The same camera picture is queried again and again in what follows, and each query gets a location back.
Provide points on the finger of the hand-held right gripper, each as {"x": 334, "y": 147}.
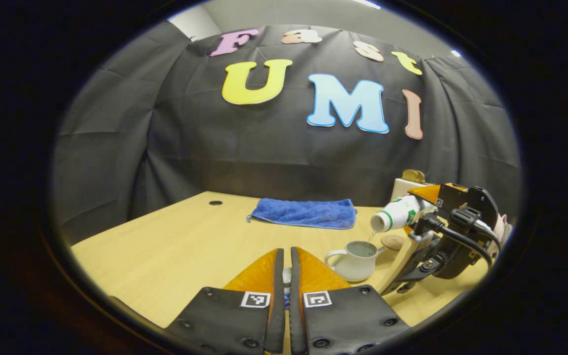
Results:
{"x": 407, "y": 251}
{"x": 424, "y": 193}

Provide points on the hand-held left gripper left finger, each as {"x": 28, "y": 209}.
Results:
{"x": 276, "y": 305}

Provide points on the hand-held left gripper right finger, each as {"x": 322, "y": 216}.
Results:
{"x": 296, "y": 305}

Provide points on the round brown coaster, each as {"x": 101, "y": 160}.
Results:
{"x": 392, "y": 242}

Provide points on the white water bottle green label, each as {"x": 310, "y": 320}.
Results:
{"x": 400, "y": 214}

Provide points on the white ceramic teacup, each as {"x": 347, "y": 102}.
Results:
{"x": 355, "y": 264}

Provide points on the brown toast slice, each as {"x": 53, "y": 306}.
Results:
{"x": 413, "y": 176}

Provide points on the white toaster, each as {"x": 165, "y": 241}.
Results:
{"x": 401, "y": 188}

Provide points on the blue towel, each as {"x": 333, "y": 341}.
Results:
{"x": 303, "y": 213}

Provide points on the black backdrop cloth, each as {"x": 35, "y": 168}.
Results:
{"x": 215, "y": 158}

